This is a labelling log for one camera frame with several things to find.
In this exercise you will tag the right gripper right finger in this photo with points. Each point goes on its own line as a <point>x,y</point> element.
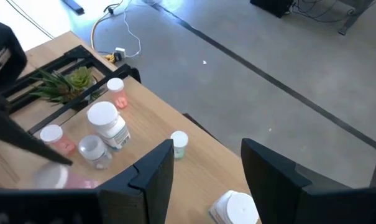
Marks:
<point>274,186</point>

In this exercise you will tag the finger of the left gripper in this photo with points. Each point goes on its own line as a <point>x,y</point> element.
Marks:
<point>7,130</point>

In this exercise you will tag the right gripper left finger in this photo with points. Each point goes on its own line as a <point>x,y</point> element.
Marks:
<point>144,199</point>

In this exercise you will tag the large white labelled medicine bottle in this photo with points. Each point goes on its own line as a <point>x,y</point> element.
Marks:
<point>237,208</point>
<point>108,124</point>

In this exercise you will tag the orange medicine bottle white cap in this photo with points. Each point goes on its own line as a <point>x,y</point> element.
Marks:
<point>55,137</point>
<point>117,90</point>

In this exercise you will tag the clear plastic medicine bottle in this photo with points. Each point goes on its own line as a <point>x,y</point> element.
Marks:
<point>94,151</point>

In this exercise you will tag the potted succulent plant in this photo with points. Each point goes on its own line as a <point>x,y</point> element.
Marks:
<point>72,82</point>

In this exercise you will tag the black flat bar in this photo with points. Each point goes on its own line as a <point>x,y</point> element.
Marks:
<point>73,6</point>

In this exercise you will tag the black clamp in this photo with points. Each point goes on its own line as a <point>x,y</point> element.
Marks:
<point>134,74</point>

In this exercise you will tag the black box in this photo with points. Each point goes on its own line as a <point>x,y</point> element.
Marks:
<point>271,6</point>

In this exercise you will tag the grey metal leg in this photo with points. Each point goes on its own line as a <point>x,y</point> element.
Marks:
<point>355,17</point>

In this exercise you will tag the black aluminium table frame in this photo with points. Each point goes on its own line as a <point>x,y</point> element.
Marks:
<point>77,53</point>

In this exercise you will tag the wooden shelf black metal frame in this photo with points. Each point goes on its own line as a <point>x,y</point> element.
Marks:
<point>153,121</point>

